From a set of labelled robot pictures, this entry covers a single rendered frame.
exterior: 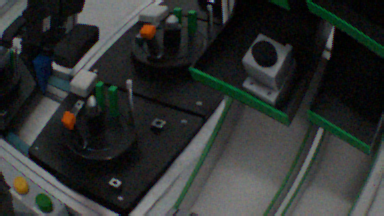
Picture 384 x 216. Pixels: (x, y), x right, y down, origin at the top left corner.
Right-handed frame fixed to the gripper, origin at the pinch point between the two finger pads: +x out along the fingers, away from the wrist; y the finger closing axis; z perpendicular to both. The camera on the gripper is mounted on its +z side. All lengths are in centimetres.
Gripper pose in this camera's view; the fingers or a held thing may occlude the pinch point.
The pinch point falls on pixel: (42, 68)
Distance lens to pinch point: 79.6
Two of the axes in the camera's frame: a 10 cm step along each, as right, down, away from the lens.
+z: 4.6, -5.6, 6.9
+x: 0.1, 7.8, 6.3
